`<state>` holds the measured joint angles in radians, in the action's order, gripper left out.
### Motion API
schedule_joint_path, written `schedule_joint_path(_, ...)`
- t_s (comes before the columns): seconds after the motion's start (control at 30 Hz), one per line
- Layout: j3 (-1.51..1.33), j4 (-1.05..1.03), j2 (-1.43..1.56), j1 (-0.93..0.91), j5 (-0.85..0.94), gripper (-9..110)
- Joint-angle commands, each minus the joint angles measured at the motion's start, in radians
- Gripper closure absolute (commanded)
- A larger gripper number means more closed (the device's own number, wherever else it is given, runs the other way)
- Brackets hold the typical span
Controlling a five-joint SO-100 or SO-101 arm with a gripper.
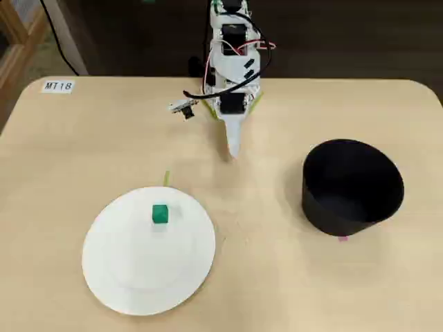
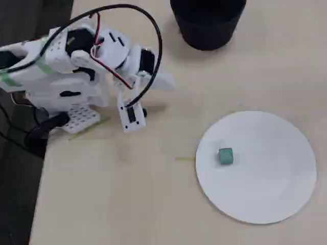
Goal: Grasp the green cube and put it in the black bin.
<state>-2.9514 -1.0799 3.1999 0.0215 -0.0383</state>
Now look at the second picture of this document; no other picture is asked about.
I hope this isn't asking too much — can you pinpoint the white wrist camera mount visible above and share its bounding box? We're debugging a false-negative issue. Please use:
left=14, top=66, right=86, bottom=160
left=116, top=90, right=148, bottom=134

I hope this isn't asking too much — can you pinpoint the green cube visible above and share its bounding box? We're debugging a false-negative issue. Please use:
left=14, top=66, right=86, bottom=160
left=217, top=146, right=235, bottom=165

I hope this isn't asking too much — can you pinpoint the white round disc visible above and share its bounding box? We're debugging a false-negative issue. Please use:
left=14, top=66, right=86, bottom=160
left=195, top=110, right=318, bottom=225

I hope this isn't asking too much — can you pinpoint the black round bowl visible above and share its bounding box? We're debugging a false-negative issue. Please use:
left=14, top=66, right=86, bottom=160
left=169, top=0, right=247, bottom=51

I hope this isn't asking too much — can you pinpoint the black table clamp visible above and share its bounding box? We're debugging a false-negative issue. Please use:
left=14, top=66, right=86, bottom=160
left=24, top=111, right=70, bottom=155

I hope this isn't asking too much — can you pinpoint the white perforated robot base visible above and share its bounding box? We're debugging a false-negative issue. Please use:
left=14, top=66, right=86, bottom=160
left=60, top=104, right=102, bottom=134

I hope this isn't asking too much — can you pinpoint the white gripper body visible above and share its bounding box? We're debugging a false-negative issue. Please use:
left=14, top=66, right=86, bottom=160
left=124, top=44, right=157, bottom=78

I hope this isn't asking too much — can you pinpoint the red servo wire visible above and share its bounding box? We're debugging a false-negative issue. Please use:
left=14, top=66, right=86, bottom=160
left=89, top=12, right=134, bottom=90

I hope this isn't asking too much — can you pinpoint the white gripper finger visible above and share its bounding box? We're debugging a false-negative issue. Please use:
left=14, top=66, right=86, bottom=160
left=150, top=72, right=177, bottom=91

